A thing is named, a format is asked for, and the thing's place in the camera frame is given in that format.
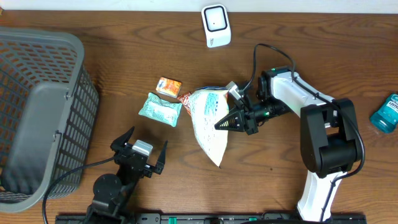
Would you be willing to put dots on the white barcode scanner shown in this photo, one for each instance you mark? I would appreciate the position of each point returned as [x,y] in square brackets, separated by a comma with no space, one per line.
[216,25]

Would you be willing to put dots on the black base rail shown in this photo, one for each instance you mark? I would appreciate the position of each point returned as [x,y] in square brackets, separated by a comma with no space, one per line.
[156,218]

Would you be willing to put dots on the small orange box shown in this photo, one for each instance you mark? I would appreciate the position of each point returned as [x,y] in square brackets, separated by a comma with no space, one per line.
[168,87]

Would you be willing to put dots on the green wet wipes pack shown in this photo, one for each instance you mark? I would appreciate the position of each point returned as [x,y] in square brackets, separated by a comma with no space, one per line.
[160,110]

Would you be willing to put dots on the red chocolate bar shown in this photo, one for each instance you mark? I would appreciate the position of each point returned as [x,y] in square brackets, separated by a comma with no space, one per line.
[185,101]

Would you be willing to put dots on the orange snack bag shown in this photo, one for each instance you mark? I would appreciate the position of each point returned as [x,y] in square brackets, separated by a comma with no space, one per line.
[207,107]

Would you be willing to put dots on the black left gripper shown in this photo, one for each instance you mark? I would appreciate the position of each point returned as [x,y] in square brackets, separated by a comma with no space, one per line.
[119,145]

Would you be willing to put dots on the grey plastic basket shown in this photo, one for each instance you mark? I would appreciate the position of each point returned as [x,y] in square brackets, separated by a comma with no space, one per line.
[48,110]

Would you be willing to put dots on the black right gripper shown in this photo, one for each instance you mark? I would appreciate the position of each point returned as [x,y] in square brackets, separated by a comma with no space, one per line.
[240,122]

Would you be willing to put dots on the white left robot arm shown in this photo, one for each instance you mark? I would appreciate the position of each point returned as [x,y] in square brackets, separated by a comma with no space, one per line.
[113,191]

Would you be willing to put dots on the blue mouthwash bottle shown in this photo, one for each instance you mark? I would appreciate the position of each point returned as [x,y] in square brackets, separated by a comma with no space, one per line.
[385,118]

